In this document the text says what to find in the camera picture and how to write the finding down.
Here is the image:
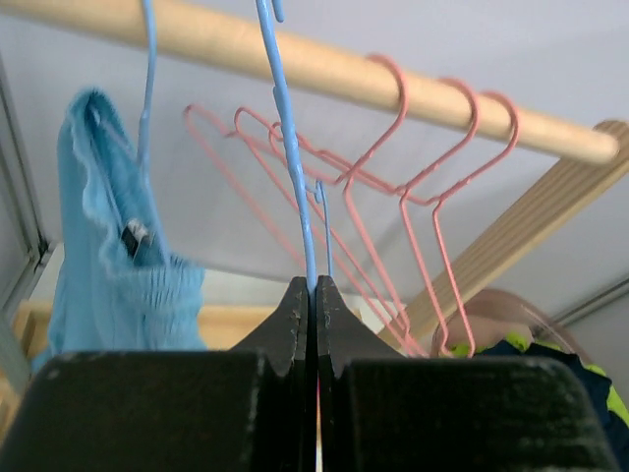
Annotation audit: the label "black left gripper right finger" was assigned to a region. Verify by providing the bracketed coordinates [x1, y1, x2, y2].
[316, 275, 620, 471]

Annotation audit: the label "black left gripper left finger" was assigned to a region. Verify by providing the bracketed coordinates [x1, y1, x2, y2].
[1, 277, 309, 471]

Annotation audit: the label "lime green shorts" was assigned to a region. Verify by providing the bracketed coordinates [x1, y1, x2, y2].
[474, 332, 628, 426]

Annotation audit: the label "light blue shorts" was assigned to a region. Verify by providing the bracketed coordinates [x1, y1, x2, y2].
[31, 88, 206, 371]

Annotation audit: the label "blue hanger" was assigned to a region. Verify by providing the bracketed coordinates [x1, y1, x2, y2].
[87, 0, 159, 237]
[256, 0, 333, 296]

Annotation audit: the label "navy blue shorts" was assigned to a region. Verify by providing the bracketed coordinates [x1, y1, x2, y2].
[476, 334, 628, 471]

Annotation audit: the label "pink hanger of green shorts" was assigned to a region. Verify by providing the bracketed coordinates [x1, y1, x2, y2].
[268, 90, 521, 359]

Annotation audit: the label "pink hanger of teal shorts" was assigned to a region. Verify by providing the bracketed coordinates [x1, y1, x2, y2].
[228, 68, 480, 356]

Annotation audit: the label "pink hanger of black shorts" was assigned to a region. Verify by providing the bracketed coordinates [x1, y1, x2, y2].
[183, 53, 410, 345]

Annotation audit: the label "translucent pink plastic basket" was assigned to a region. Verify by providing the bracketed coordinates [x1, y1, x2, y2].
[429, 288, 592, 365]

